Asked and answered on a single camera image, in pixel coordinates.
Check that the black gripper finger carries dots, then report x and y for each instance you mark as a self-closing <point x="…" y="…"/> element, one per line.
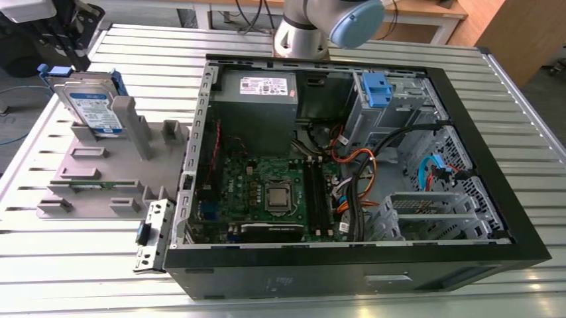
<point x="91" y="23"/>
<point x="52" y="33"/>

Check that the hard disk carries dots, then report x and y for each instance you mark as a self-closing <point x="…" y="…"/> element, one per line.
<point x="95" y="107"/>

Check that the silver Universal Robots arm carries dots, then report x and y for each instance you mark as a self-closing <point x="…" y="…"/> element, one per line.
<point x="304" y="39"/>

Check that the metal disk bay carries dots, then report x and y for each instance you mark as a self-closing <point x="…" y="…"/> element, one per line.
<point x="425" y="217"/>

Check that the black round bin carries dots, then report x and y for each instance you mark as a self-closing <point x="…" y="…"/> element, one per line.
<point x="17" y="63"/>

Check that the grey parts rack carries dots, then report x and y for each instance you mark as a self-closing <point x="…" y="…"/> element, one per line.
<point x="123" y="165"/>

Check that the green RAM stick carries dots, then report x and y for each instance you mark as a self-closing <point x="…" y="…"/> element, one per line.
<point x="88" y="185"/>

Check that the grey power supply unit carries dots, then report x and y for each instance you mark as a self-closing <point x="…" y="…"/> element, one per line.
<point x="256" y="126"/>

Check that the green motherboard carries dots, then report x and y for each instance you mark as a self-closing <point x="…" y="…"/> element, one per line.
<point x="247" y="185"/>

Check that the blue expansion slot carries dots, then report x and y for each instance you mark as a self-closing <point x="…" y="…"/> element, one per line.
<point x="208" y="212"/>

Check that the black CPU socket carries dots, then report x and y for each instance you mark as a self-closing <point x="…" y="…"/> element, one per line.
<point x="279" y="182"/>

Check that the blue plastic drive latch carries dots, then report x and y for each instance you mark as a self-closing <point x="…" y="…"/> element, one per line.
<point x="375" y="87"/>

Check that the silver CPU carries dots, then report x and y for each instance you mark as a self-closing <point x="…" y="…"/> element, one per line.
<point x="279" y="197"/>

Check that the black RAM slot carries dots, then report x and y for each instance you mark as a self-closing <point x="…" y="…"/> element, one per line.
<point x="323" y="195"/>
<point x="311" y="195"/>

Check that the metal optical drive cage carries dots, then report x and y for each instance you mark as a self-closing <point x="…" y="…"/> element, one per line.
<point x="398" y="112"/>

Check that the black graphics card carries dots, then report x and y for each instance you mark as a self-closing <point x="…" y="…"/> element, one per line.
<point x="270" y="232"/>

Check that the white framed wooden desk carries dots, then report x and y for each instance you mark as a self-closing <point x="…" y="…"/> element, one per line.
<point x="449" y="30"/>

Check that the black open PC case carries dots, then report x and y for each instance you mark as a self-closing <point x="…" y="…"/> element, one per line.
<point x="310" y="278"/>

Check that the wooden cabinet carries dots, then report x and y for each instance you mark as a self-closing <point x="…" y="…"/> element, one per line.
<point x="522" y="33"/>

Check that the black chair caster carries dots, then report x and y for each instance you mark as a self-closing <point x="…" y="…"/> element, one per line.
<point x="558" y="68"/>

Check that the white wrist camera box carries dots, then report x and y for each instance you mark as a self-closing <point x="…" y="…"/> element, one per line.
<point x="27" y="10"/>

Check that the metal expansion slot bracket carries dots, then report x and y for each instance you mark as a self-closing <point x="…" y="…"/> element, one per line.
<point x="155" y="232"/>

